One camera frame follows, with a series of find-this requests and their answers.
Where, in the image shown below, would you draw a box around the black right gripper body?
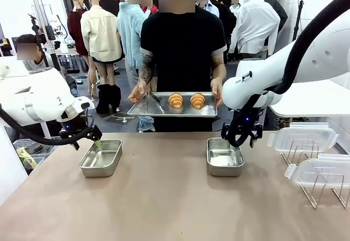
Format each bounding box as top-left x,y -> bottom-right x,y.
232,109 -> 260,139

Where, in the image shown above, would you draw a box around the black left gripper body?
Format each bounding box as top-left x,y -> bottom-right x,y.
59,114 -> 92,139

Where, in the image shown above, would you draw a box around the steel rectangular container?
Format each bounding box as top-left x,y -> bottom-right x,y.
78,139 -> 123,178
206,137 -> 245,177

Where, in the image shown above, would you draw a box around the golden croissant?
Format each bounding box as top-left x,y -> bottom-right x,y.
190,92 -> 206,109
168,92 -> 184,108

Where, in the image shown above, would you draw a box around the clear plastic clip lid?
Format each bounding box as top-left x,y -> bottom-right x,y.
284,153 -> 350,190
267,122 -> 339,154

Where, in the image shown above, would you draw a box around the perforated steel baking tray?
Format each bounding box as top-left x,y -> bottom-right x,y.
127,91 -> 219,118

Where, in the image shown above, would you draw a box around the person's tattooed right forearm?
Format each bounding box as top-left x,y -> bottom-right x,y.
136,55 -> 157,88

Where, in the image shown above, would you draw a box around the person's left forearm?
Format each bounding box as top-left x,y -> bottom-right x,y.
210,51 -> 228,82

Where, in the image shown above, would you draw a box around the person's left hand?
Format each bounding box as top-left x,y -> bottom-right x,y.
210,77 -> 225,107

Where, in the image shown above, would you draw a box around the person's right hand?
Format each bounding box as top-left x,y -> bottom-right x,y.
127,84 -> 147,104

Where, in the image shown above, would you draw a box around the black furry boots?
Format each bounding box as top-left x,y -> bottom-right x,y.
95,84 -> 123,115

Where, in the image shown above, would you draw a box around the clear plastic storage bins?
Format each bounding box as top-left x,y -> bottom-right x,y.
12,138 -> 57,176

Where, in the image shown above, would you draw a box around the white background table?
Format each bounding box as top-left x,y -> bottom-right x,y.
267,79 -> 350,117

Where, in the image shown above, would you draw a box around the dark metal tongs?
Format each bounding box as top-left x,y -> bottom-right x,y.
149,93 -> 165,105

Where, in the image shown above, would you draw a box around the seated person in grey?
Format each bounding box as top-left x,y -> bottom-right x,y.
16,34 -> 69,75

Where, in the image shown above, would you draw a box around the person in black t-shirt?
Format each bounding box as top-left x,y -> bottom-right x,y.
139,0 -> 228,132

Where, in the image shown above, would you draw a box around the mannequin in white shirt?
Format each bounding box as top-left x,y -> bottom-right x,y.
228,0 -> 282,61

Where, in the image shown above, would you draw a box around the mannequin in cream jacket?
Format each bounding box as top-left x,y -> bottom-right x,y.
80,0 -> 124,99

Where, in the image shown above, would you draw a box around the mannequin in maroon dress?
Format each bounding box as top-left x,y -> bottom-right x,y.
67,0 -> 90,56

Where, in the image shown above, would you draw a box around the mannequin in black coat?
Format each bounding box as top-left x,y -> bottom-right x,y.
209,0 -> 237,64

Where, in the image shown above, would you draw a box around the mannequin in light blue fleece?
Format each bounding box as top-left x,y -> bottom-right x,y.
116,0 -> 148,116

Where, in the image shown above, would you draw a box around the mannequin in black jacket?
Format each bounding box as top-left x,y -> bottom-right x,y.
262,0 -> 288,34

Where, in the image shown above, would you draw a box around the mannequin in red garment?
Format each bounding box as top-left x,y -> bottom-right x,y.
141,0 -> 159,15

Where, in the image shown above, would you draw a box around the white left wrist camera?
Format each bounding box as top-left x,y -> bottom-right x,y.
73,97 -> 96,114

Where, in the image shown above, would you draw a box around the mannequin base plate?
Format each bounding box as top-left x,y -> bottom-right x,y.
105,111 -> 137,126

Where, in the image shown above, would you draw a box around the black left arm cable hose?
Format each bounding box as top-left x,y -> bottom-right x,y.
0,104 -> 95,146

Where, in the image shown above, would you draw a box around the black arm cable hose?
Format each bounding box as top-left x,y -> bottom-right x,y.
228,0 -> 350,148
0,104 -> 95,146

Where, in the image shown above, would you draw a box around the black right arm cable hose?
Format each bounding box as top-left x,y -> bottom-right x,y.
228,0 -> 350,148

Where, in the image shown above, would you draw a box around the steel wire lid rack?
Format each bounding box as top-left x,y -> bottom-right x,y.
280,139 -> 350,209

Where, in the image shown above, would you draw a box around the black camera tripod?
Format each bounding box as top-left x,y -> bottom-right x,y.
291,0 -> 306,43

